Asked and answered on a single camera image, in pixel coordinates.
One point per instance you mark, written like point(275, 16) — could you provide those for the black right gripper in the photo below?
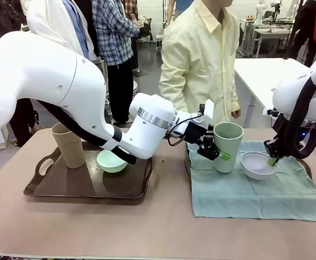
point(278, 146)

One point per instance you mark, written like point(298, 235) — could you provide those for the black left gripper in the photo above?
point(194, 134)

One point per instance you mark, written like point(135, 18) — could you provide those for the white bowl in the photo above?
point(258, 169)

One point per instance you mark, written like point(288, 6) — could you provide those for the sage green cup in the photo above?
point(228, 146)

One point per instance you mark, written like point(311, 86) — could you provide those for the mint green bowl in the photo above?
point(112, 165)

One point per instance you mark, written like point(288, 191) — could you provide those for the beige cup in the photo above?
point(70, 149)

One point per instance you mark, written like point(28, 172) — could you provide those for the person's right forearm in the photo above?
point(168, 92)

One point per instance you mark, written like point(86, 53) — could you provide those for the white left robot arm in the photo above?
point(39, 75)

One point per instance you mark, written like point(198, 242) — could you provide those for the person's left forearm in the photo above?
point(232, 97)

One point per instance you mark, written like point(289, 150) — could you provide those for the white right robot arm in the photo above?
point(290, 92)

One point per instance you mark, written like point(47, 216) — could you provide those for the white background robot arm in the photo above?
point(260, 10)

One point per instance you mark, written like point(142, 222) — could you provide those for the person's left hand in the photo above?
point(236, 113)

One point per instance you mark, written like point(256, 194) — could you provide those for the teal cloth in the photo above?
point(255, 197)

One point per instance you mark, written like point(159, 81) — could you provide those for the person in yellow shirt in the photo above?
point(196, 59)

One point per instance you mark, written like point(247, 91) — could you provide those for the white table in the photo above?
point(260, 73)

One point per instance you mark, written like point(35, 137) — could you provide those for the grey workbench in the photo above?
point(266, 32)

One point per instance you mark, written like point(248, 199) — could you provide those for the person in black jacket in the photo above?
point(305, 27)

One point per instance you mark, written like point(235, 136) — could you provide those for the person in plaid shirt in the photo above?
point(114, 35)

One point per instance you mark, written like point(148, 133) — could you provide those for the person in white coat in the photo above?
point(52, 24)

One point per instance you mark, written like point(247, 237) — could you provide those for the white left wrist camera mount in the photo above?
point(208, 109)

